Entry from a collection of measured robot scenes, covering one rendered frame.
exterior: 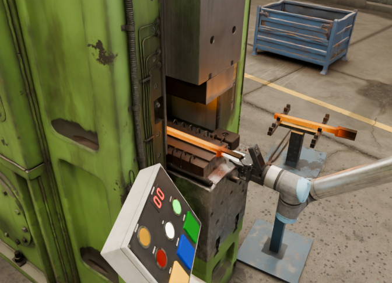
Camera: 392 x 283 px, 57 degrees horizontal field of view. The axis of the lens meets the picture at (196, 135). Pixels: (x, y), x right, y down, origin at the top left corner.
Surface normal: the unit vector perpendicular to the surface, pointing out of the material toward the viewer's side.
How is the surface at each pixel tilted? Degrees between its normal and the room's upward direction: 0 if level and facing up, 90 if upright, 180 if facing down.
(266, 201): 0
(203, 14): 90
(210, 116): 90
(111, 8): 90
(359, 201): 0
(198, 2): 90
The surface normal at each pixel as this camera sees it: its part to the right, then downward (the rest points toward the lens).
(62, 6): -0.56, 0.42
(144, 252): 0.87, -0.33
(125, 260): -0.16, 0.53
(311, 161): 0.02, -0.84
